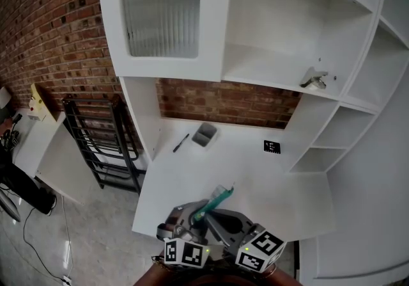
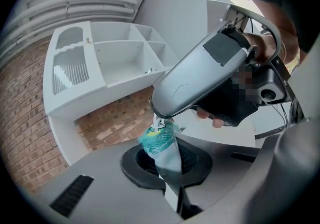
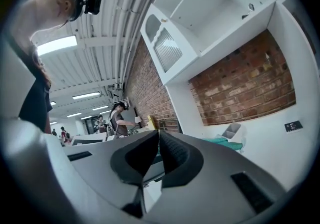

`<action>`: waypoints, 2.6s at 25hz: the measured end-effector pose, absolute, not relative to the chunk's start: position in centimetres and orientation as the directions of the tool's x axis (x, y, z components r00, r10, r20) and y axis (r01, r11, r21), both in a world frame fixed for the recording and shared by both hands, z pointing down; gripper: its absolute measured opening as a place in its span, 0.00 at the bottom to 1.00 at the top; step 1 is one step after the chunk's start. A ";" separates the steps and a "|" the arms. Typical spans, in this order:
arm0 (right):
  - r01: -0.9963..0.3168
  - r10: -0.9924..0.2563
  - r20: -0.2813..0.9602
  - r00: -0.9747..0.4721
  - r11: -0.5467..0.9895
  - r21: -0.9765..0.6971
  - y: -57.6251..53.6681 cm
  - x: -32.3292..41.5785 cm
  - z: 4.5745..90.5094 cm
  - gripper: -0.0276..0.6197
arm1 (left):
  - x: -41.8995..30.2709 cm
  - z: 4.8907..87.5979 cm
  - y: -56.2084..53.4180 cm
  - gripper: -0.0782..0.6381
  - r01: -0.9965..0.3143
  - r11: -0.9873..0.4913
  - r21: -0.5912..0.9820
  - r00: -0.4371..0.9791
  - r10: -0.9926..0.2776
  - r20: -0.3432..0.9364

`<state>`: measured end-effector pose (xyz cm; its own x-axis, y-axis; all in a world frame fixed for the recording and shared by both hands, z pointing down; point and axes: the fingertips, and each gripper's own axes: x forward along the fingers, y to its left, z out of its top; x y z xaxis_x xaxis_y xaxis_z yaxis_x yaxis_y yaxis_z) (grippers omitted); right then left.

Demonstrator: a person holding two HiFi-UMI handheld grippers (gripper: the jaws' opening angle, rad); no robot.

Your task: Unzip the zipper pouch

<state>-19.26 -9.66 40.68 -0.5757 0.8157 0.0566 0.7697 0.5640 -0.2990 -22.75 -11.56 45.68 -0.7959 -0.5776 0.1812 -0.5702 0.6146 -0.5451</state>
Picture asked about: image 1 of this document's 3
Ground white table lamp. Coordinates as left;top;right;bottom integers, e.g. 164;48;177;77
0;86;12;108

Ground black metal rack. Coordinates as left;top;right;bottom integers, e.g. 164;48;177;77
61;94;146;195

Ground silver metal bracket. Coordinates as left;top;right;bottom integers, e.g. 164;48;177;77
299;66;329;90

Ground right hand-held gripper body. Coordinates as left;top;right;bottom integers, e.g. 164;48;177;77
235;223;287;273

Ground white side table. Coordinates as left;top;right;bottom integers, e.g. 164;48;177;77
12;108;90;205

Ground black printed square card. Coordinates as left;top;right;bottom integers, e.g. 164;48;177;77
263;139;281;154

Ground white desk with shelf unit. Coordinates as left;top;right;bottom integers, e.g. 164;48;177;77
97;0;409;281

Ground black pen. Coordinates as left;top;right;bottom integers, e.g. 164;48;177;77
173;133;190;154

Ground black floor cable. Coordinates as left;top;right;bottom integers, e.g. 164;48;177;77
22;195;76;279

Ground clear bag with green zip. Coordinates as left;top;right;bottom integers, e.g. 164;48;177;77
193;184;236;223

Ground grey pen holder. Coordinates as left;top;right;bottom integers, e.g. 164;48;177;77
191;123;219;148

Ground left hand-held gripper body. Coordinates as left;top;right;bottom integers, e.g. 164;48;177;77
156;223;210;268

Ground person's left forearm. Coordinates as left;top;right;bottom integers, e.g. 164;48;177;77
132;260;199;286

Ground grey metal stand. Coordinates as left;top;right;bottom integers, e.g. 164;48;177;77
0;188;22;223

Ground pale yellow box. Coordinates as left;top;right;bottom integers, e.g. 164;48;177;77
27;83;58;124

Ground person's right forearm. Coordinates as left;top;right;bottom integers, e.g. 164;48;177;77
265;265;303;286

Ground grey handheld device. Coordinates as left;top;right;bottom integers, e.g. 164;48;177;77
0;129;20;151

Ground beaded wrist bracelet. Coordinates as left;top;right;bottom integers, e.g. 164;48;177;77
151;255;180;271

